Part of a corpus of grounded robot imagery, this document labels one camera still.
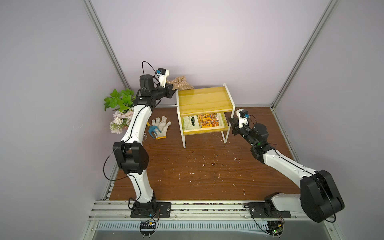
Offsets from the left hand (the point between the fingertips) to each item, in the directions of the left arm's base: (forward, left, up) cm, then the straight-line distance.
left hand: (178, 85), depth 80 cm
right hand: (-12, -30, -10) cm, 34 cm away
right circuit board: (-60, -49, -40) cm, 87 cm away
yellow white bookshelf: (-8, -14, -4) cm, 17 cm away
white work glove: (-1, +16, -36) cm, 39 cm away
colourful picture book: (-9, -13, -21) cm, 26 cm away
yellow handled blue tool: (-3, +24, -37) cm, 44 cm away
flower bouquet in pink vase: (-8, +31, -6) cm, 32 cm away
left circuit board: (-61, +14, -41) cm, 75 cm away
